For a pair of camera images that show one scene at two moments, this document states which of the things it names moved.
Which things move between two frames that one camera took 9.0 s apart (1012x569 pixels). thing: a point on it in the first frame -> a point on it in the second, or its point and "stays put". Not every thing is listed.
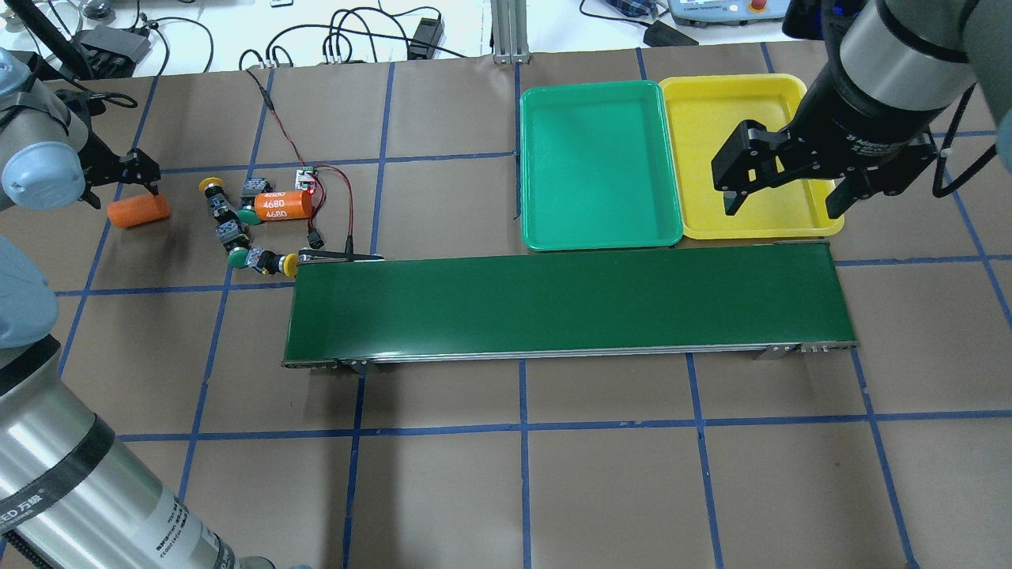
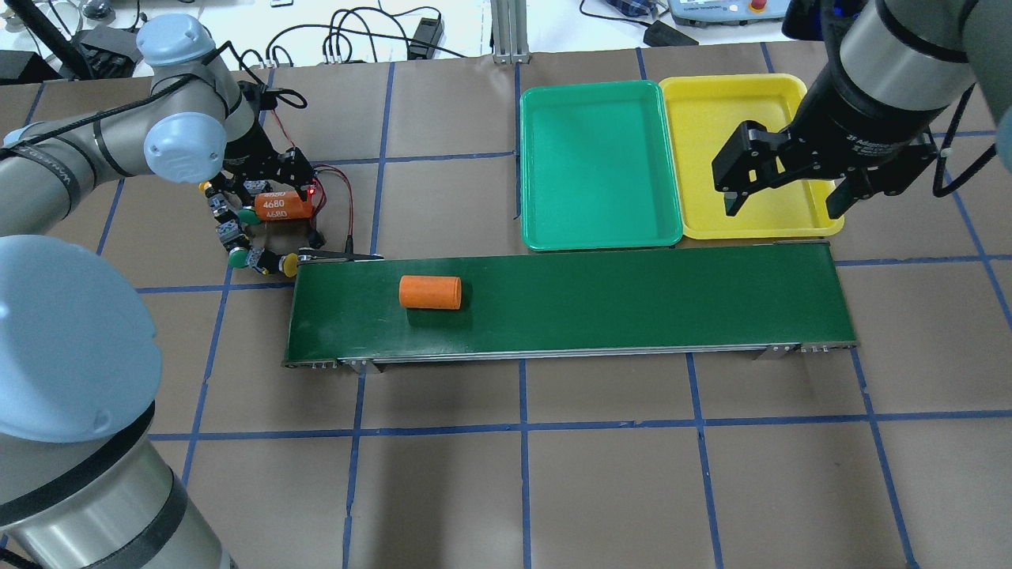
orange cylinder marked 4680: (276, 205) stays put
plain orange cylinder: (139, 209) -> (432, 292)
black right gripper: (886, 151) stays put
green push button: (248, 216) stays put
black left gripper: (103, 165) -> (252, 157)
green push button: (238, 257) stays put
